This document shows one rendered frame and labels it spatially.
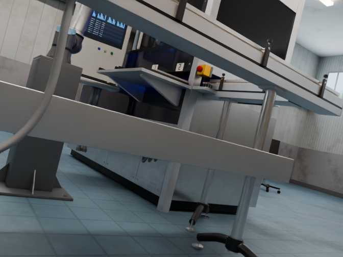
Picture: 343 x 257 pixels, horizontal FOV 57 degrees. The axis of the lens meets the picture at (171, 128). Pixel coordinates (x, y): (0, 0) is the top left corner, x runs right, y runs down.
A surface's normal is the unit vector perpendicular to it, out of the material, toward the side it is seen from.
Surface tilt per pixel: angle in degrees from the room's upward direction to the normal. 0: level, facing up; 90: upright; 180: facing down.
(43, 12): 90
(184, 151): 90
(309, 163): 90
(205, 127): 90
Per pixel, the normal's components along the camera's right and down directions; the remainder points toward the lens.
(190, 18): 0.58, 0.13
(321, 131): -0.81, -0.21
